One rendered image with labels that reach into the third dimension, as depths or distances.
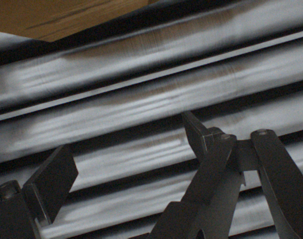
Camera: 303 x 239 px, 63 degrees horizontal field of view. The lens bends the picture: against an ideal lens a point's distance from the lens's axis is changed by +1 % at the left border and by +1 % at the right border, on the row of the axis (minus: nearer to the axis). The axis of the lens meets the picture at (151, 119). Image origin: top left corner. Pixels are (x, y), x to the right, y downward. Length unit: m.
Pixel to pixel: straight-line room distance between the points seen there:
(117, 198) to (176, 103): 0.15
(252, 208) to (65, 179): 0.27
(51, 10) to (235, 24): 0.20
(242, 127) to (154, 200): 0.15
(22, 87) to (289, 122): 0.32
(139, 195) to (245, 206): 0.15
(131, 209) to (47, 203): 0.19
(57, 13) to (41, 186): 0.12
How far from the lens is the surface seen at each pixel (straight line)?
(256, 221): 0.39
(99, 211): 0.35
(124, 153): 0.32
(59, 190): 0.19
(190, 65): 0.30
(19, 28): 0.21
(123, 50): 0.29
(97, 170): 0.32
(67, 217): 0.37
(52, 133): 0.32
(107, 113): 0.30
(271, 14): 0.33
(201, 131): 0.16
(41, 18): 0.20
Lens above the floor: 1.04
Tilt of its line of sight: 76 degrees down
